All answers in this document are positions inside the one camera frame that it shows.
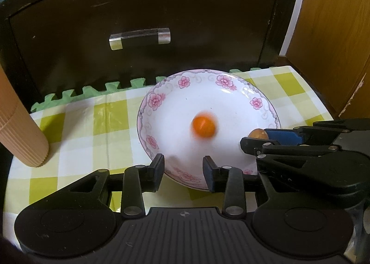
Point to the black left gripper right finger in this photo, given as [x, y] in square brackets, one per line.
[229, 181]

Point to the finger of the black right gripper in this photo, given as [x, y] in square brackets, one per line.
[257, 147]
[320, 133]

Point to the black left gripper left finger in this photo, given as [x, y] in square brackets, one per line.
[137, 180]

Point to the brown longan fruit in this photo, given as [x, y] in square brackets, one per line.
[259, 134]

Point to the orange cherry tomato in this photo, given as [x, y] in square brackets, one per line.
[204, 125]

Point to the white floral ceramic plate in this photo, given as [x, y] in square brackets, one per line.
[167, 110]

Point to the yellow checkered tablecloth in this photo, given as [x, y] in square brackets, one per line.
[105, 136]

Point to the brown wooden wardrobe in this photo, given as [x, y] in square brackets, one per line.
[330, 48]

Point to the green foam puzzle mat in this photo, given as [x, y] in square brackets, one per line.
[72, 100]

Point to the pink ribbed cylinder case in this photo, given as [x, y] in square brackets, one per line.
[19, 133]

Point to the dark wooden nightstand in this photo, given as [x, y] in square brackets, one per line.
[49, 46]

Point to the silver drawer handle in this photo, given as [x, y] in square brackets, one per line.
[139, 38]

